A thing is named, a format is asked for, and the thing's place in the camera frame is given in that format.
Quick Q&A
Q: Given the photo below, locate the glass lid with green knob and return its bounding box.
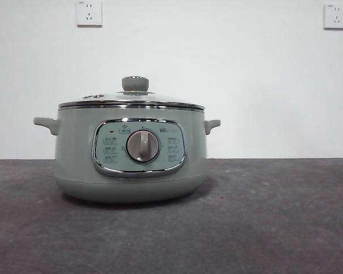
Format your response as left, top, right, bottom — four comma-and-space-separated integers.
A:
58, 75, 205, 110

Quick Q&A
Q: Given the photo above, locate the white wall socket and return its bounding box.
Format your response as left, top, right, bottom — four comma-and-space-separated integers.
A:
323, 3, 343, 31
77, 0, 103, 29

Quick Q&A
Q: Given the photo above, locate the pale green electric pot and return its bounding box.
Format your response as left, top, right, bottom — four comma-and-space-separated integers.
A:
33, 106, 222, 204

